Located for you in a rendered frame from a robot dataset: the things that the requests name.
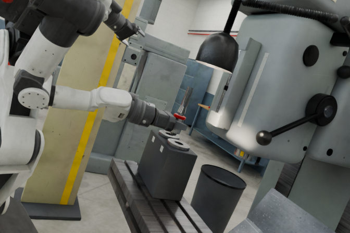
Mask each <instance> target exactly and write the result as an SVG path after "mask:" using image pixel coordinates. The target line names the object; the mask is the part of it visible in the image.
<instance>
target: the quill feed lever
mask: <svg viewBox="0 0 350 233"><path fill-rule="evenodd" d="M337 109H338V105H337V102H336V99H335V98H334V97H333V96H331V95H327V94H322V93H318V94H315V95H314V96H313V97H311V99H310V100H309V102H308V103H307V106H306V110H305V114H306V116H305V117H303V118H301V119H299V120H296V121H294V122H292V123H290V124H287V125H285V126H283V127H280V128H278V129H276V130H274V131H271V132H268V131H259V132H258V133H257V135H256V141H257V142H258V144H260V145H262V146H267V145H269V144H270V143H271V141H272V138H273V137H275V136H278V135H280V134H282V133H284V132H287V131H289V130H291V129H293V128H295V127H298V126H300V125H302V124H304V123H307V122H310V123H312V124H315V125H318V126H326V125H328V124H329V123H330V122H331V121H332V120H333V119H334V117H335V115H336V112H337Z"/></svg>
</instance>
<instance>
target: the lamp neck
mask: <svg viewBox="0 0 350 233"><path fill-rule="evenodd" d="M241 2H242V0H234V3H233V5H232V8H231V11H230V13H229V16H228V19H227V21H226V22H227V23H226V25H225V27H224V31H223V32H224V33H228V34H230V32H231V29H232V27H233V23H234V21H235V18H236V16H237V13H238V11H239V8H240V4H241Z"/></svg>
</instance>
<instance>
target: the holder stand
mask: <svg viewBox="0 0 350 233"><path fill-rule="evenodd" d="M196 159H197V155H196V154H195V153H194V152H193V151H192V150H191V149H190V146H189V145H188V144H186V143H184V142H182V141H181V140H180V137H179V136H178V135H176V136H173V135H171V134H170V132H169V131H164V130H159V131H155V130H151V132H150V134H149V137H148V140H147V143H146V146H145V148H144V151H143V154H142V157H141V160H140V163H139V165H138V168H137V170H138V172H139V174H140V176H141V178H142V180H143V182H144V183H145V185H146V187H147V188H148V190H149V192H150V194H151V196H152V197H153V198H158V199H167V200H176V201H181V199H182V197H183V194H184V191H185V189H186V186H187V184H188V181H189V178H190V176H191V172H192V170H193V167H194V164H195V162H196Z"/></svg>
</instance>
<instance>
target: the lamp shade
mask: <svg viewBox="0 0 350 233"><path fill-rule="evenodd" d="M238 57H239V45H238V43H237V42H236V40H235V39H234V38H233V37H232V36H231V35H230V34H228V33H224V32H221V33H220V32H217V33H213V34H210V35H208V36H207V37H206V39H205V40H204V41H203V43H202V44H201V46H200V47H199V50H198V53H197V56H196V59H195V61H197V62H199V63H201V64H204V65H206V66H209V67H211V68H214V69H217V70H220V71H223V72H227V73H232V74H233V71H234V69H235V66H236V63H237V61H238Z"/></svg>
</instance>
